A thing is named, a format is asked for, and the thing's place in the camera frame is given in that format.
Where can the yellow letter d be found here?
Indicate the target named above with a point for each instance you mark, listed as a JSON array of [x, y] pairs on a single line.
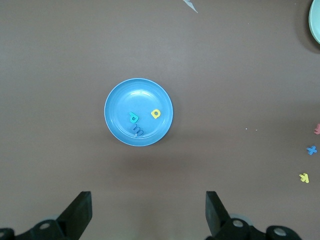
[[152, 113]]

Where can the blue letter x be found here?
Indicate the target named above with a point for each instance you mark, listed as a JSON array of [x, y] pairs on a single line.
[[311, 150]]

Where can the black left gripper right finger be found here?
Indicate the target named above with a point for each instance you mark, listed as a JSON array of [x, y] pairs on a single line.
[[217, 220]]

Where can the yellow letter k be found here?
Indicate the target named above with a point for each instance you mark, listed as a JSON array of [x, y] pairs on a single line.
[[303, 177]]

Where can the brown table cover sheet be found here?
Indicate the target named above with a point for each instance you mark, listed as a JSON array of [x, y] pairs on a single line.
[[75, 75]]

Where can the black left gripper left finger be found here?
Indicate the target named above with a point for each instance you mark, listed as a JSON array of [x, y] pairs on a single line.
[[77, 215]]

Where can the green plate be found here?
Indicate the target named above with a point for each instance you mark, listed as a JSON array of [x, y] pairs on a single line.
[[315, 20]]

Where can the white tape scrap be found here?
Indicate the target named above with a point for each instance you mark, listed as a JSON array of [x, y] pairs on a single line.
[[191, 5]]

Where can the blue letter m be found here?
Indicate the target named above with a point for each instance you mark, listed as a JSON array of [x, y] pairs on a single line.
[[136, 130]]

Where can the teal letter p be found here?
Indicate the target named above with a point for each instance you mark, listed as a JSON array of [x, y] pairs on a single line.
[[130, 114]]

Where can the blue plate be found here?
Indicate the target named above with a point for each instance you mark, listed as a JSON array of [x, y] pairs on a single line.
[[140, 100]]

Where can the red letter f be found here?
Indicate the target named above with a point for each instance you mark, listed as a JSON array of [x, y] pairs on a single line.
[[317, 131]]

